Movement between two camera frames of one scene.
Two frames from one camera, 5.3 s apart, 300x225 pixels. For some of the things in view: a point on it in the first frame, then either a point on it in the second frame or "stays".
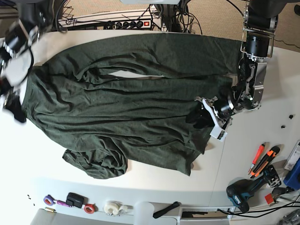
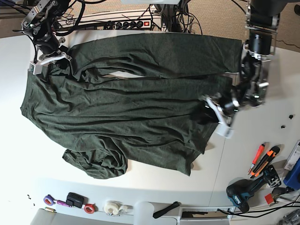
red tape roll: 90,208 stays
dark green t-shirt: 127,97 stays
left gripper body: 12,103 -> 52,52
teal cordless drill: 239,191 stays
